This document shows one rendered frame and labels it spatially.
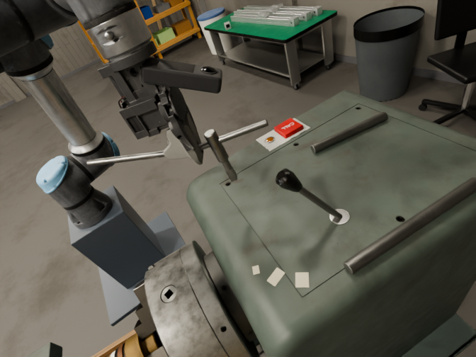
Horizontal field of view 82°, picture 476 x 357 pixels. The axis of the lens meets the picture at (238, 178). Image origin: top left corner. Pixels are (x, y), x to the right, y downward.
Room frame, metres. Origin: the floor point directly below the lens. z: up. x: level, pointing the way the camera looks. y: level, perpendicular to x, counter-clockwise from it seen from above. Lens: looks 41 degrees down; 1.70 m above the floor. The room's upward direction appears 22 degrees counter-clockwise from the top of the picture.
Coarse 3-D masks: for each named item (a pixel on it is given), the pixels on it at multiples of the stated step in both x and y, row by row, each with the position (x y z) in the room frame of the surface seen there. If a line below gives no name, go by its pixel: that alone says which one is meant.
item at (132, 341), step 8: (136, 336) 0.30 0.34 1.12; (152, 336) 0.30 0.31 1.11; (128, 344) 0.30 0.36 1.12; (136, 344) 0.29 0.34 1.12; (144, 344) 0.29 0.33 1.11; (152, 344) 0.28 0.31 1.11; (160, 344) 0.30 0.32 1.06; (120, 352) 0.29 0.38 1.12; (128, 352) 0.28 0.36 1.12; (136, 352) 0.28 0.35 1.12; (144, 352) 0.27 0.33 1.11
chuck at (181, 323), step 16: (176, 256) 0.39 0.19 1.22; (160, 272) 0.36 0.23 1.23; (176, 272) 0.34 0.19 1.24; (144, 288) 0.34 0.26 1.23; (160, 288) 0.32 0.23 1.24; (176, 288) 0.31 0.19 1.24; (192, 288) 0.30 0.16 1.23; (160, 304) 0.29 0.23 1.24; (176, 304) 0.28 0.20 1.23; (192, 304) 0.27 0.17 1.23; (160, 320) 0.26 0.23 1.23; (176, 320) 0.25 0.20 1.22; (192, 320) 0.24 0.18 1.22; (160, 336) 0.24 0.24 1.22; (176, 336) 0.23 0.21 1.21; (192, 336) 0.22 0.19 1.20; (208, 336) 0.22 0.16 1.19; (176, 352) 0.21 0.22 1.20; (192, 352) 0.20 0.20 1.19; (208, 352) 0.20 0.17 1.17; (224, 352) 0.19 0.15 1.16
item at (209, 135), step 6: (210, 132) 0.42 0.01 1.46; (216, 132) 0.42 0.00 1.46; (210, 138) 0.41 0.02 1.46; (216, 138) 0.41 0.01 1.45; (210, 144) 0.41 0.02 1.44; (216, 144) 0.41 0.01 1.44; (222, 144) 0.42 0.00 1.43; (216, 150) 0.41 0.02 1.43; (222, 150) 0.41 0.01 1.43; (216, 156) 0.41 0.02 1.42; (222, 156) 0.41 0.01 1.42; (228, 156) 0.41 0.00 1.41; (222, 162) 0.41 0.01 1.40; (228, 162) 0.41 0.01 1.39; (228, 168) 0.41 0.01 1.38; (228, 174) 0.41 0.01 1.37; (234, 174) 0.41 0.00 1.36; (234, 180) 0.41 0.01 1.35
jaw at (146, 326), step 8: (136, 288) 0.37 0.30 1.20; (144, 296) 0.36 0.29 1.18; (144, 304) 0.35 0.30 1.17; (136, 312) 0.34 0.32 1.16; (144, 312) 0.33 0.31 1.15; (144, 320) 0.32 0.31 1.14; (136, 328) 0.32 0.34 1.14; (144, 328) 0.31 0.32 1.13; (152, 328) 0.31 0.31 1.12; (144, 336) 0.30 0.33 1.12
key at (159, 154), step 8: (264, 120) 0.40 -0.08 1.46; (248, 128) 0.40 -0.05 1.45; (256, 128) 0.40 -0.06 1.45; (224, 136) 0.41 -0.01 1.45; (232, 136) 0.41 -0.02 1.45; (200, 144) 0.42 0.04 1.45; (208, 144) 0.42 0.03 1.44; (152, 152) 0.44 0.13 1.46; (160, 152) 0.44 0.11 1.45; (88, 160) 0.47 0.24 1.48; (96, 160) 0.46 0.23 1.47; (104, 160) 0.46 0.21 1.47; (112, 160) 0.45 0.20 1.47; (120, 160) 0.45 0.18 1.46; (128, 160) 0.45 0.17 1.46; (136, 160) 0.45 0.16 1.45
